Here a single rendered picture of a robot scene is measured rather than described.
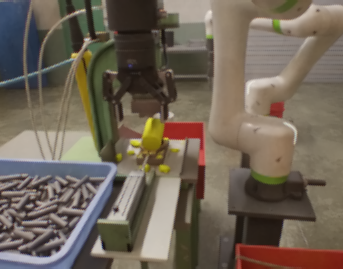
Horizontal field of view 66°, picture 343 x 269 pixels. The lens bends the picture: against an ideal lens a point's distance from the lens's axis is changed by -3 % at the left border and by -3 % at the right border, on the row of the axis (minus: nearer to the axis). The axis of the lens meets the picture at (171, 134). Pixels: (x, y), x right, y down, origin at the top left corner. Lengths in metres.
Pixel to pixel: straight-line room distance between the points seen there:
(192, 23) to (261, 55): 1.64
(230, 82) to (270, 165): 0.28
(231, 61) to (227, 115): 0.17
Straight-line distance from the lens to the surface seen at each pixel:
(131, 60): 0.50
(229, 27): 0.84
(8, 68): 7.47
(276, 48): 6.45
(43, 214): 0.82
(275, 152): 0.85
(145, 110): 0.87
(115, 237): 0.63
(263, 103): 1.38
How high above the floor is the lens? 1.48
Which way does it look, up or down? 24 degrees down
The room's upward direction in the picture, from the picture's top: 2 degrees counter-clockwise
